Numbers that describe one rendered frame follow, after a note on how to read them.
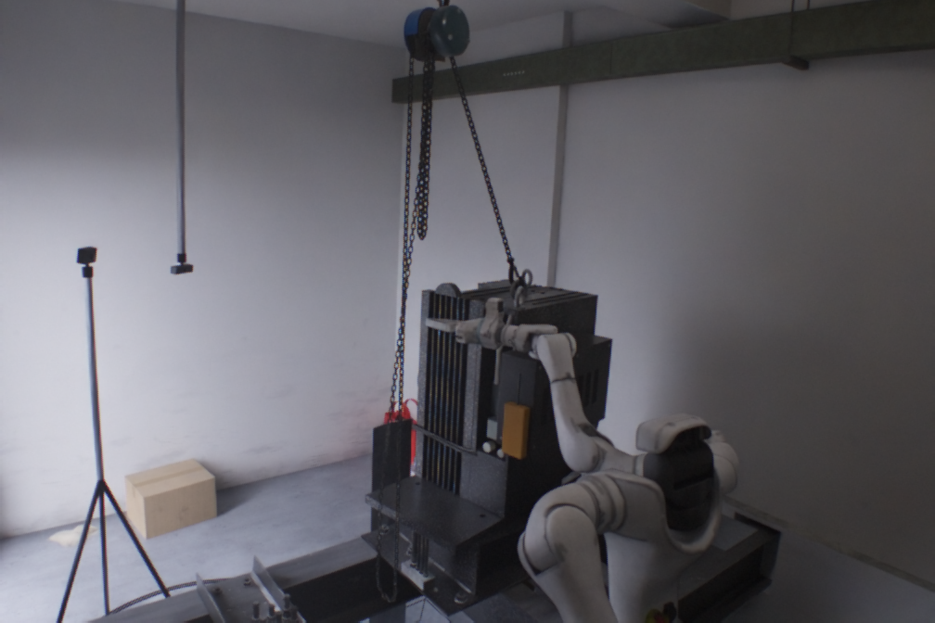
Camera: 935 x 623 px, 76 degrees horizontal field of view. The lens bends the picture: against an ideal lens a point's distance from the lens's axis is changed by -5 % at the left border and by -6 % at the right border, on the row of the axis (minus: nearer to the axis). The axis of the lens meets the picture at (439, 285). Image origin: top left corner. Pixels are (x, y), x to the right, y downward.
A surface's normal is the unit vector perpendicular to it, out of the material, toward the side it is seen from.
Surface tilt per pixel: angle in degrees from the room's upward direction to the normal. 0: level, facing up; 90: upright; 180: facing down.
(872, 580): 90
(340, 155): 90
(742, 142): 90
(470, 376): 90
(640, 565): 100
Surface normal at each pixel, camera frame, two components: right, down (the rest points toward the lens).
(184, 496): 0.69, 0.15
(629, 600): -0.73, 0.06
